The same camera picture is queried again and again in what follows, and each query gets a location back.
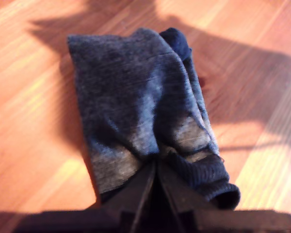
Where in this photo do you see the grey dark-toed sock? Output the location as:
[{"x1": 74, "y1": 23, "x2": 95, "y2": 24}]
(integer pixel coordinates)
[{"x1": 67, "y1": 27, "x2": 241, "y2": 211}]

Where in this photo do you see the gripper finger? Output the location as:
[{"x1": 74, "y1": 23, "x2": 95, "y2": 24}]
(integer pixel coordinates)
[
  {"x1": 157, "y1": 160, "x2": 220, "y2": 212},
  {"x1": 89, "y1": 161, "x2": 157, "y2": 212}
]

